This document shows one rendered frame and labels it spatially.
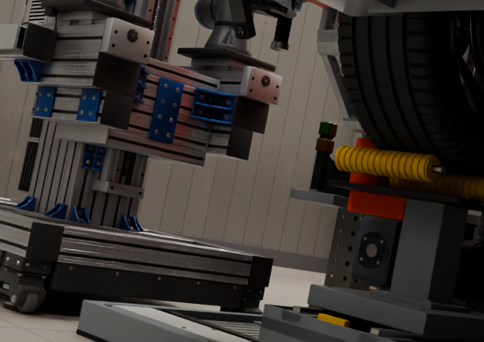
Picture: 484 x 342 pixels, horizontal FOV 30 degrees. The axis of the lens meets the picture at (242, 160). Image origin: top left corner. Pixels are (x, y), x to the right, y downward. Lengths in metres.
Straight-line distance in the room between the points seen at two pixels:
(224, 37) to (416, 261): 1.10
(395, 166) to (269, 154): 4.96
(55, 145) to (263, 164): 4.14
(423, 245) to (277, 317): 0.36
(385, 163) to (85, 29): 0.93
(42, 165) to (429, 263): 1.35
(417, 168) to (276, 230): 5.15
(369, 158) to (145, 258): 0.77
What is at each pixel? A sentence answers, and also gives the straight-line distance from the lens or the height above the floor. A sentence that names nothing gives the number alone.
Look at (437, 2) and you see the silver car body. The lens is 1.55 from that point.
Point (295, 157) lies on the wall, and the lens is 7.08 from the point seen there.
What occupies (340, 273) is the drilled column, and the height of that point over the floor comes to 0.22.
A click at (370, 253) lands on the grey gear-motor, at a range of 2.34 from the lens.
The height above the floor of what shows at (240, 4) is 0.81.
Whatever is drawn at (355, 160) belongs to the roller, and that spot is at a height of 0.51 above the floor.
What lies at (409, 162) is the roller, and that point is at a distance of 1.91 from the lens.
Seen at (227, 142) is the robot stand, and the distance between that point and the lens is 2.66.
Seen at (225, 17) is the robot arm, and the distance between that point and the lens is 2.82.
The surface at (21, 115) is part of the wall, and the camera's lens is 5.61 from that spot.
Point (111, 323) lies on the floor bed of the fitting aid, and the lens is 2.05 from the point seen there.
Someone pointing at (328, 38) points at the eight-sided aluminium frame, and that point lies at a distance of 1.97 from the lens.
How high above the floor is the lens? 0.34
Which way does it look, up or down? 3 degrees up
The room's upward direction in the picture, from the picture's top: 11 degrees clockwise
